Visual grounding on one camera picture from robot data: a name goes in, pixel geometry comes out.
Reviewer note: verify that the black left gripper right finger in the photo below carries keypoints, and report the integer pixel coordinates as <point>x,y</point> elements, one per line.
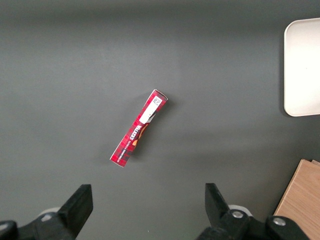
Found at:
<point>220,217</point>

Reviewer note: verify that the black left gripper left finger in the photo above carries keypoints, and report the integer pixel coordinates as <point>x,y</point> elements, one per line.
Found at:
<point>67,212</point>

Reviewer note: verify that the wooden drawer cabinet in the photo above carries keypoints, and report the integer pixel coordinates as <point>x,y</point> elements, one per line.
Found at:
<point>305,190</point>

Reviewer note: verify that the red tartan cookie box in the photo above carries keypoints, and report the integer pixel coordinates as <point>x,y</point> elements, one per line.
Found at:
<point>137,130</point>

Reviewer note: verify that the beige plastic tray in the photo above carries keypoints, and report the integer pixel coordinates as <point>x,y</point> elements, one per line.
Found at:
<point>303,67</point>

